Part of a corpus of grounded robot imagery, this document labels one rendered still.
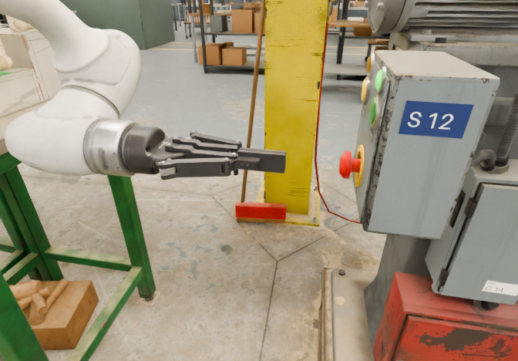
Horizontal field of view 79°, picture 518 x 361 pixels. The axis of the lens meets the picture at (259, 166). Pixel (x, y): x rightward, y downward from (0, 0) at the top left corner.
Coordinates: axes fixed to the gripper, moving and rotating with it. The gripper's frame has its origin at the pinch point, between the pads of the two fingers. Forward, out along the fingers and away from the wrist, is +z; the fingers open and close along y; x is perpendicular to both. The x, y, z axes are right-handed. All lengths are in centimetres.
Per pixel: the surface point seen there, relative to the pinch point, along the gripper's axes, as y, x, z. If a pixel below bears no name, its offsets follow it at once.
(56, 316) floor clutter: -21, -84, -82
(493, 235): -7.6, -14.5, 38.8
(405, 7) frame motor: -17.7, 19.9, 19.6
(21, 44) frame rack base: -31, 11, -68
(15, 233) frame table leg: -41, -66, -112
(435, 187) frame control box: 7.6, 2.5, 21.2
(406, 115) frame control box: 7.8, 10.6, 16.3
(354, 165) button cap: 0.5, 0.7, 13.1
